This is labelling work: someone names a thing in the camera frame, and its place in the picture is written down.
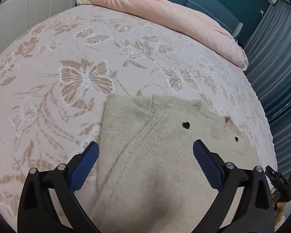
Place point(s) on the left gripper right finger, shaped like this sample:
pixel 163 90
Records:
pixel 255 209

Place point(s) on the beige sweater with black hearts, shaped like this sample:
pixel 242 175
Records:
pixel 148 177

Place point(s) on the pink folded duvet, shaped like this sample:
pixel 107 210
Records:
pixel 192 23

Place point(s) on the person's right hand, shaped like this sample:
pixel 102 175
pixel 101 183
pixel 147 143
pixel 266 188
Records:
pixel 279 215

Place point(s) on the blue-grey curtain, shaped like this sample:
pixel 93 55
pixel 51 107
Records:
pixel 269 53

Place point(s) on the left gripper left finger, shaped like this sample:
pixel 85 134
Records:
pixel 36 211

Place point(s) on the pink butterfly bedspread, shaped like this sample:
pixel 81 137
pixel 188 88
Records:
pixel 56 78

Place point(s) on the teal upholstered headboard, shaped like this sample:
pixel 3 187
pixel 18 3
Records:
pixel 239 17

